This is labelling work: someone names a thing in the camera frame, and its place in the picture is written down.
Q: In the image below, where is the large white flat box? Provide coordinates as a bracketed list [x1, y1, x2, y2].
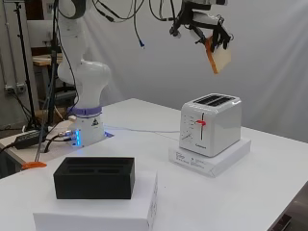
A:
[33, 170, 160, 231]

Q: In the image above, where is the black slotted block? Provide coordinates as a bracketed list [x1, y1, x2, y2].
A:
[53, 156, 136, 200]

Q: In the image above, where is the white toaster power cord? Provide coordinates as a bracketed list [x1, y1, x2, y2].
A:
[104, 125, 181, 142]

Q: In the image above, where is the white steel toaster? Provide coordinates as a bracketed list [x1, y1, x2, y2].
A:
[178, 92, 243, 159]

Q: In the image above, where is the slice of toast bread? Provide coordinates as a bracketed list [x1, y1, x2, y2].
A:
[204, 36, 233, 75]

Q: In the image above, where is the orange clamp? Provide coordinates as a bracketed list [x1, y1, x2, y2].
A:
[20, 161, 48, 170]

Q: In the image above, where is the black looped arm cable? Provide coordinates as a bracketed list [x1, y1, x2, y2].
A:
[91, 0, 146, 23]

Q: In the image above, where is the black cable with blue plug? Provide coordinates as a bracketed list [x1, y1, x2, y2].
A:
[132, 0, 146, 49]

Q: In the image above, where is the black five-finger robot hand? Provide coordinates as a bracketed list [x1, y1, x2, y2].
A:
[168, 3, 234, 52]

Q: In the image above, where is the black power supply brick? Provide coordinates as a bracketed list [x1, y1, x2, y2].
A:
[13, 129, 49, 150]

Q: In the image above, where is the black base cable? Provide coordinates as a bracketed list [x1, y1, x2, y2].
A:
[42, 129, 78, 154]

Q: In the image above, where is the small white flat box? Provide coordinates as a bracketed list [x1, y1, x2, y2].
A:
[167, 138, 252, 179]

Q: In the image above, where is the wooden background table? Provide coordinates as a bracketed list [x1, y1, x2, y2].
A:
[32, 53, 64, 67]

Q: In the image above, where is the grey metal wall bracket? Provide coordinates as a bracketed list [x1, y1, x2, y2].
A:
[3, 82, 27, 94]

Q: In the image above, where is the black tripod stand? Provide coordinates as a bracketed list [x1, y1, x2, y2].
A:
[13, 0, 41, 130]

